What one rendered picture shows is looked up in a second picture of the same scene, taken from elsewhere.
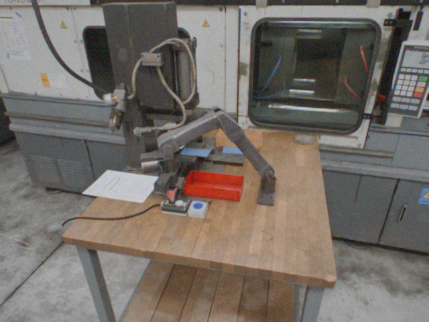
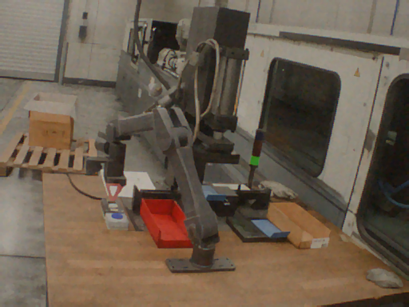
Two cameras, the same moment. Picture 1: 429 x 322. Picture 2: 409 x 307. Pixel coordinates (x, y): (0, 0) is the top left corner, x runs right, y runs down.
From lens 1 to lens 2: 122 cm
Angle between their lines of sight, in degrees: 52
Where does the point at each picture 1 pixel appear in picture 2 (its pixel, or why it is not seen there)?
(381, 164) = not seen: outside the picture
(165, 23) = (214, 25)
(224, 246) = (69, 244)
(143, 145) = not seen: hidden behind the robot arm
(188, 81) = (218, 93)
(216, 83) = (347, 155)
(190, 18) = (346, 63)
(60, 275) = not seen: hidden behind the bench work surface
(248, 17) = (389, 70)
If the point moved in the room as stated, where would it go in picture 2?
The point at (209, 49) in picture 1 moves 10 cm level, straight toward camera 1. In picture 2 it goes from (352, 106) to (339, 105)
